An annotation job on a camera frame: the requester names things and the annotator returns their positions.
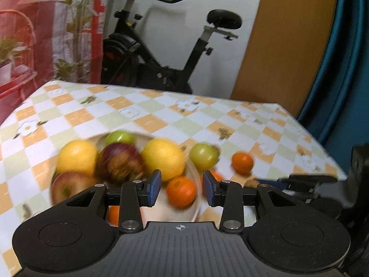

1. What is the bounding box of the wooden board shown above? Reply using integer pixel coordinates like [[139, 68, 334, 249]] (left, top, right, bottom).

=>
[[231, 0, 339, 119]]

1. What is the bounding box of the green round fruit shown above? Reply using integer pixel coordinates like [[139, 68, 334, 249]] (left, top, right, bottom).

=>
[[189, 143, 220, 171], [104, 131, 136, 146]]

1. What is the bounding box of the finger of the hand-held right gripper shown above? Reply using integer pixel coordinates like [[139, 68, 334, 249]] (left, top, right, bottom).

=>
[[258, 175, 339, 192]]

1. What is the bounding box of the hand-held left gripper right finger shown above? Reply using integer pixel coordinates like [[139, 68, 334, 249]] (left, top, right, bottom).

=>
[[202, 171, 326, 234]]

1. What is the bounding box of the teal curtain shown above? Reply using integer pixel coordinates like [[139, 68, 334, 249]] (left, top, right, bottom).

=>
[[297, 0, 369, 174]]

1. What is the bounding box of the printed room backdrop cloth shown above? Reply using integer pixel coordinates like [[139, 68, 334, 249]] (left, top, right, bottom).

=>
[[0, 0, 111, 124]]

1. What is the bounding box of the yellow lemon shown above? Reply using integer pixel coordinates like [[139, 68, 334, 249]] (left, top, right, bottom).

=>
[[56, 140, 98, 176], [141, 138, 186, 182]]

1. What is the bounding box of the red apple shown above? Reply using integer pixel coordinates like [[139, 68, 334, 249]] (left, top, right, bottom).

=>
[[51, 172, 97, 205]]

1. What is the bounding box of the checked floral tablecloth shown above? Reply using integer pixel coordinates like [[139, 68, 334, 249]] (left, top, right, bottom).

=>
[[0, 79, 348, 277]]

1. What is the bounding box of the dark purple mangosteen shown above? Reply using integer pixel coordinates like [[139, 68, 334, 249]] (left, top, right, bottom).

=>
[[96, 143, 146, 184]]

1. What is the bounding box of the black exercise bike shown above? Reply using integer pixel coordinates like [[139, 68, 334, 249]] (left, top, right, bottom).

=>
[[101, 0, 243, 94]]

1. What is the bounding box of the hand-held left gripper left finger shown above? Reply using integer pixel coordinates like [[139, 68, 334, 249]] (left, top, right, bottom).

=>
[[46, 170, 162, 234]]

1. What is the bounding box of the white round plate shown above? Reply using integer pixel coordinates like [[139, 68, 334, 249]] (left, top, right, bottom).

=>
[[50, 131, 201, 223]]

